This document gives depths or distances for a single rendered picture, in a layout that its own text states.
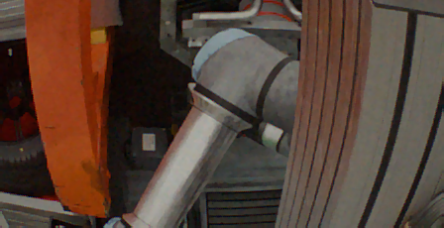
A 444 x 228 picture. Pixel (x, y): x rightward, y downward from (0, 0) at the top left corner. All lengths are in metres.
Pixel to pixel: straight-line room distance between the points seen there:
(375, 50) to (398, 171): 0.14
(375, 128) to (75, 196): 1.63
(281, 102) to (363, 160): 0.88
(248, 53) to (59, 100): 0.52
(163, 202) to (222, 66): 0.25
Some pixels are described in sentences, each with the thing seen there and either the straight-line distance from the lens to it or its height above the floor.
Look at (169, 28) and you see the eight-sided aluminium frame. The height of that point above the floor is 0.81.
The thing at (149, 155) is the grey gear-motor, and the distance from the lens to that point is 2.43.
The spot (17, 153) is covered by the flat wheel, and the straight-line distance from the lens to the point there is 2.38.
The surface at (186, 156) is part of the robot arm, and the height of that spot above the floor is 1.17.
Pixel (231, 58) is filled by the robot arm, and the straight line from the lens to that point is 1.46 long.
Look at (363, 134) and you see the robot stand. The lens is 0.53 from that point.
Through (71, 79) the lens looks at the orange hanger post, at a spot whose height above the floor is 1.07.
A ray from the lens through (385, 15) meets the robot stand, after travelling 0.46.
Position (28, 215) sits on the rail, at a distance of 2.43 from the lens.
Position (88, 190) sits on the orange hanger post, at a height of 0.65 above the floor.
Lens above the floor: 2.31
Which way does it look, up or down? 47 degrees down
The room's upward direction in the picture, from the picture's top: 2 degrees clockwise
